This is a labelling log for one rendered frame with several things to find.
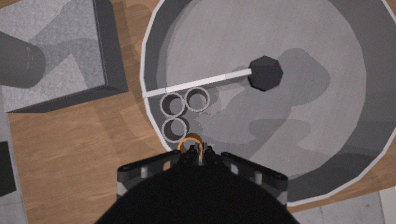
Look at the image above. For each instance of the grey metal ring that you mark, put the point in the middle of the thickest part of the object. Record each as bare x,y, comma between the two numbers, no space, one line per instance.
165,103
196,90
169,135

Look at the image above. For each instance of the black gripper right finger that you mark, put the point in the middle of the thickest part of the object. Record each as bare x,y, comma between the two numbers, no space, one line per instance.
272,181

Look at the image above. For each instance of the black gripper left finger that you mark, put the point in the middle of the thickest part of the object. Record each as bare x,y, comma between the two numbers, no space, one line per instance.
131,174

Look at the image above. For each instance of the grey round turntable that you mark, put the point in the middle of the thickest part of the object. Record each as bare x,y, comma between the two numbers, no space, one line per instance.
318,103

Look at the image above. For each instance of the bronze bushing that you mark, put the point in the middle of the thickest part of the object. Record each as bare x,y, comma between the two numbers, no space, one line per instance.
191,136

